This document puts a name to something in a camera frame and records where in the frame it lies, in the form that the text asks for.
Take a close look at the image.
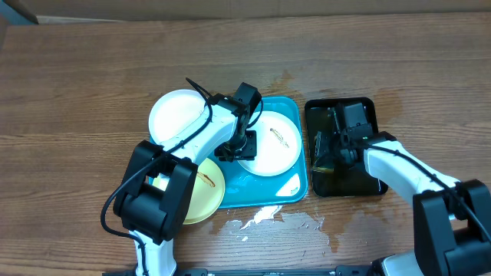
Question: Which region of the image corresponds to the white plate with sauce streak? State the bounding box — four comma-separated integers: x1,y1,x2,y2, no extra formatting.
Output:
148,89,209,145

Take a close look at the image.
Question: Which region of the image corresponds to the yellow green scrub sponge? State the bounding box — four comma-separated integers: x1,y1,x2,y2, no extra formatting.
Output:
312,131,334,173

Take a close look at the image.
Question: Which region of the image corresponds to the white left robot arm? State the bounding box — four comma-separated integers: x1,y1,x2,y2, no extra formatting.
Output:
104,103,256,275

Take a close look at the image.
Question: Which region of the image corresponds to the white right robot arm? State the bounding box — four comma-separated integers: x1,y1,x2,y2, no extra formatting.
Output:
330,123,490,276

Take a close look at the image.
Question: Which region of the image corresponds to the black water tray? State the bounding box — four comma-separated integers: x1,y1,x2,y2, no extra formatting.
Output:
305,97,388,197

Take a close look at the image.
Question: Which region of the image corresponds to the teal plastic tray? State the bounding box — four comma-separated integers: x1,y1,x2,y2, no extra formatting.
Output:
148,95,309,209

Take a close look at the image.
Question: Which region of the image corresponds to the yellow plate with sauce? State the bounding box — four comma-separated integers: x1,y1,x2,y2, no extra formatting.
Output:
152,157,226,225

